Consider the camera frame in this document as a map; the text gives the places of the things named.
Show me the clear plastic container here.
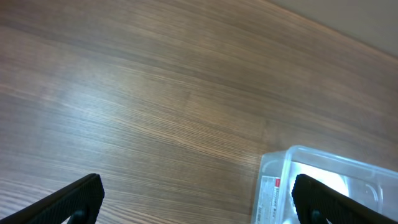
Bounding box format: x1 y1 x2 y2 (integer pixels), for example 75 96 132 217
251 145 397 224

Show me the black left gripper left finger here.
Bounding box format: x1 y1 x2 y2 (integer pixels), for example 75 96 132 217
1 173 104 224

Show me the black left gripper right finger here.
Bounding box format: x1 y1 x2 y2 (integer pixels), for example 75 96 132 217
291 174 397 224

